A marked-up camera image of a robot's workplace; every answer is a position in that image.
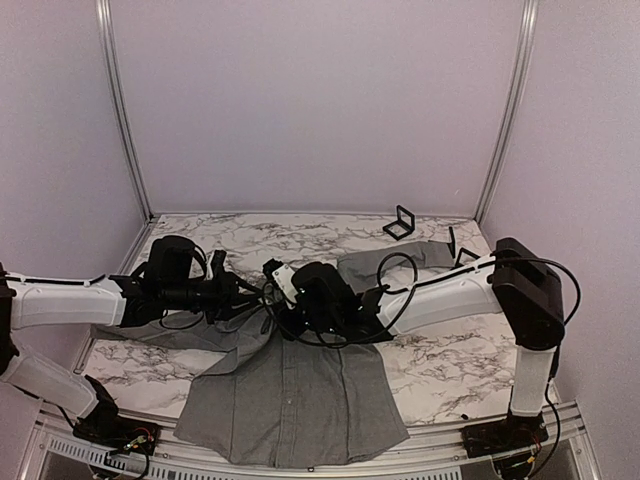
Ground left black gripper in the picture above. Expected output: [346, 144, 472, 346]
[162, 265, 263, 325]

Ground grey button-up shirt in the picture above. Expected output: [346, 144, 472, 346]
[89, 240, 454, 469]

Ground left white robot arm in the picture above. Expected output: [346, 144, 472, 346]
[1, 235, 259, 445]

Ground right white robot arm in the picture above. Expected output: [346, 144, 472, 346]
[278, 237, 578, 448]

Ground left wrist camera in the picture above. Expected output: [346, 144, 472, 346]
[206, 250, 227, 280]

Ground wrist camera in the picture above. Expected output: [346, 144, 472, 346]
[263, 259, 297, 306]
[206, 250, 227, 280]

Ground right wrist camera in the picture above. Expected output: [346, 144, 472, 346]
[263, 259, 297, 306]

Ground black display frame back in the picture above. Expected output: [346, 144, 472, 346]
[382, 204, 416, 241]

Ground black display frame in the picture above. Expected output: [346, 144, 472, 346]
[447, 226, 457, 259]
[454, 247, 480, 268]
[382, 204, 416, 241]

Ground black display frame front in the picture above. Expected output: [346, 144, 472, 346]
[454, 247, 480, 268]

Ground black display frame middle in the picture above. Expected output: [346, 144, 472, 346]
[447, 226, 457, 259]

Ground front aluminium rail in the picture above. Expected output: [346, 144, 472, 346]
[18, 403, 601, 479]

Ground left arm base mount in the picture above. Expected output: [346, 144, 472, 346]
[72, 375, 159, 456]

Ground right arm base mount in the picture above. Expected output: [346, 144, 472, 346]
[461, 411, 549, 458]

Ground left aluminium frame post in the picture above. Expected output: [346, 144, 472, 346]
[96, 0, 154, 223]

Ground aluminium frame post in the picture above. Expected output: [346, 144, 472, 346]
[474, 0, 540, 225]
[96, 0, 154, 223]

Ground right aluminium frame post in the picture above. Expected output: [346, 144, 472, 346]
[474, 0, 540, 225]

